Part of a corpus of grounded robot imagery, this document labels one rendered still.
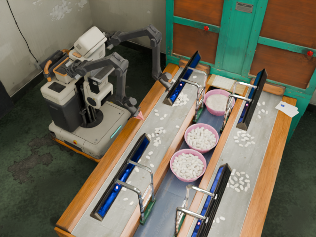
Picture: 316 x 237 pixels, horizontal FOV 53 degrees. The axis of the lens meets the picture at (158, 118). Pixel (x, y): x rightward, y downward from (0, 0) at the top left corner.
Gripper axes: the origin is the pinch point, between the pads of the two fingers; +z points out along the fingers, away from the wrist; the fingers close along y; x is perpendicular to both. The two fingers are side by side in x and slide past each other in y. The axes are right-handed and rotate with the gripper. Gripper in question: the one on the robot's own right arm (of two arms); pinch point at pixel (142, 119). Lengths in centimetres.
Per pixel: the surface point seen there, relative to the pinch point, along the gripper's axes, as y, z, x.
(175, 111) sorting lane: 27.8, 19.8, -2.1
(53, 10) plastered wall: 120, -127, 133
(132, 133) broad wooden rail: -10.4, 2.3, 9.8
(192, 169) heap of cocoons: -20, 45, -25
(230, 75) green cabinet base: 83, 39, -27
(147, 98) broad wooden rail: 29.1, -2.0, 14.1
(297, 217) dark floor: 16, 163, -31
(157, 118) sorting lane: 13.8, 11.9, 4.6
